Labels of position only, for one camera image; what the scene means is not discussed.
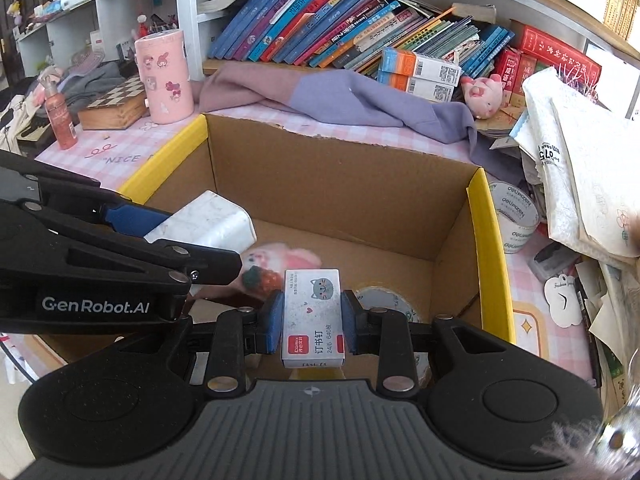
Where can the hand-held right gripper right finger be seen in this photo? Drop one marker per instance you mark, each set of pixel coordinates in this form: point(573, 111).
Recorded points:
point(352, 322)

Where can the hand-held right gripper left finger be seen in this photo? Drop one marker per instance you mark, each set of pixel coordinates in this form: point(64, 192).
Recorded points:
point(274, 322)

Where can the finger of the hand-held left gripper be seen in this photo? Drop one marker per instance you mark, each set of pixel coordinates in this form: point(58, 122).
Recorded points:
point(135, 220)
point(150, 260)

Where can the white staple box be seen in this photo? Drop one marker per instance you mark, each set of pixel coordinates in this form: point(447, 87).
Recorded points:
point(312, 320)

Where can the yellow tape roll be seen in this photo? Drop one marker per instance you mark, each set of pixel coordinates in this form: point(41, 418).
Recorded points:
point(387, 300)

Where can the pink bunny plush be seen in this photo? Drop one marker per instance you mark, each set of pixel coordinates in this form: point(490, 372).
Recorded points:
point(290, 257)

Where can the white tissue pack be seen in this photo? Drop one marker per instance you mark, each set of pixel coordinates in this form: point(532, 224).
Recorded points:
point(210, 222)

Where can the yellow cardboard box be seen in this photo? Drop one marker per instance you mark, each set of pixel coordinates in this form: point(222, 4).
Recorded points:
point(350, 200)

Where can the pink cartoon cylinder container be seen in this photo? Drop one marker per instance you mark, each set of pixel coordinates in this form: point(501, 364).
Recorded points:
point(162, 80)

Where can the strawberry charm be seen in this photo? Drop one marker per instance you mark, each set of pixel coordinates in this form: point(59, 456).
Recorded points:
point(260, 279)

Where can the wooden chessboard box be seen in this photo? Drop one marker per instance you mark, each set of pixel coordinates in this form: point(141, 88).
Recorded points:
point(117, 97)

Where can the pink spray bottle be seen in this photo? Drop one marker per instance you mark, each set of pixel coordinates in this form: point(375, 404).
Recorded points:
point(60, 120)

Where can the grey cloth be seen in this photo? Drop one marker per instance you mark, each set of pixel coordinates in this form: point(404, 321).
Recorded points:
point(97, 85)

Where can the white tote bag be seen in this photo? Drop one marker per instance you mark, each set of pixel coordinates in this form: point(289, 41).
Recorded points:
point(12, 120)

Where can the purple hairbrush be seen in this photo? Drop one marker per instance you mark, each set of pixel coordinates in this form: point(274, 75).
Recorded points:
point(85, 60)

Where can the white tape roll green print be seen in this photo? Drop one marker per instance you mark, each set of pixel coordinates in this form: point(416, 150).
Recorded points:
point(520, 230)

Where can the cluster of pens and brushes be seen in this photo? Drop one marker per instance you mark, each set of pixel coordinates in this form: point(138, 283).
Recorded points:
point(160, 22)

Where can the black item in clear bag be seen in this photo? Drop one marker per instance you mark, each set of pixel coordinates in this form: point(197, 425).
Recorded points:
point(550, 260)

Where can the white paper tag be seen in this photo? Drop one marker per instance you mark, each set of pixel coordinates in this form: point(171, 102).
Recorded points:
point(565, 302)

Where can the white bookshelf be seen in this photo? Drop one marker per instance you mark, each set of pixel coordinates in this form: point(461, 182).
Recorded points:
point(187, 5)

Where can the purple pink cloth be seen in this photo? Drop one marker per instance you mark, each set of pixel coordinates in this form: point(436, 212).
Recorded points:
point(325, 95)

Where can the orange white carton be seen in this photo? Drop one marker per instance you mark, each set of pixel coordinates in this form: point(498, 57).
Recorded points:
point(415, 64)
point(425, 92)

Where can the fluffy grey tuft with bell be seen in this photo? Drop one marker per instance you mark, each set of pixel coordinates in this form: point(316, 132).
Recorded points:
point(570, 442)

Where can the row of colourful books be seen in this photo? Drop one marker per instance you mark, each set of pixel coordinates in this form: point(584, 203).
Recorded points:
point(300, 25)

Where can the pink pig plush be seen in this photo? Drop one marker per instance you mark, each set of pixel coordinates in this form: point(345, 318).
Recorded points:
point(482, 95)

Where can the slim red books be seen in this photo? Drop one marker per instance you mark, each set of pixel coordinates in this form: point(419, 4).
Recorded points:
point(515, 67)

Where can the thick red dictionary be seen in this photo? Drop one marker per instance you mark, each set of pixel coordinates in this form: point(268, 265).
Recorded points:
point(555, 50)

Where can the row of yellow book spines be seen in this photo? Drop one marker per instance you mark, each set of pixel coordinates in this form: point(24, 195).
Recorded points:
point(622, 5)

